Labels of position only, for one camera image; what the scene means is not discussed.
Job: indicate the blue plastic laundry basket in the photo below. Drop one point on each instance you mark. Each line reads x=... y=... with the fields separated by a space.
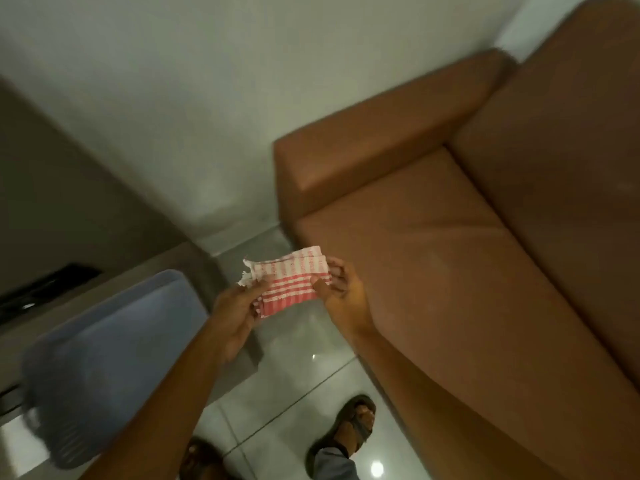
x=107 y=364

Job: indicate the person's right hand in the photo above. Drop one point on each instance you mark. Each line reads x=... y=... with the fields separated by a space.
x=347 y=299

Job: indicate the red white striped cloth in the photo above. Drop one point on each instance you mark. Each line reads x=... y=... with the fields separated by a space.
x=292 y=282

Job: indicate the person's right leg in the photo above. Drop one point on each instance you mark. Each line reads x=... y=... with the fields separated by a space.
x=332 y=464

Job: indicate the person's right sandal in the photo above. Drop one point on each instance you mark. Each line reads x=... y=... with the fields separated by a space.
x=345 y=429

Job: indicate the brown leather sofa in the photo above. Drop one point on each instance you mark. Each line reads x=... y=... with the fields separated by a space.
x=475 y=244

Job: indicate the person's left hand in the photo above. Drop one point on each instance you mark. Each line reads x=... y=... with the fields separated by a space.
x=232 y=319

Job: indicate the person's right thumb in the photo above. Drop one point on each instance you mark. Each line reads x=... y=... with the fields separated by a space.
x=321 y=289

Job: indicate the person's sandal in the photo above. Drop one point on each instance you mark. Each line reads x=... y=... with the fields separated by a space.
x=202 y=459
x=345 y=429

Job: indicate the person's left forearm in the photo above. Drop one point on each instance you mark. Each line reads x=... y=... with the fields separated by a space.
x=160 y=409

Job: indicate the person's right forearm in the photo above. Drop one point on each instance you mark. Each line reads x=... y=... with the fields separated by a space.
x=440 y=409

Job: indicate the person's left sandal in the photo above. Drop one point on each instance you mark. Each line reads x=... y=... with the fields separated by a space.
x=202 y=459

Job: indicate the person's left thumb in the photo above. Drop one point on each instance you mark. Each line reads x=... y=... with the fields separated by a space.
x=255 y=285

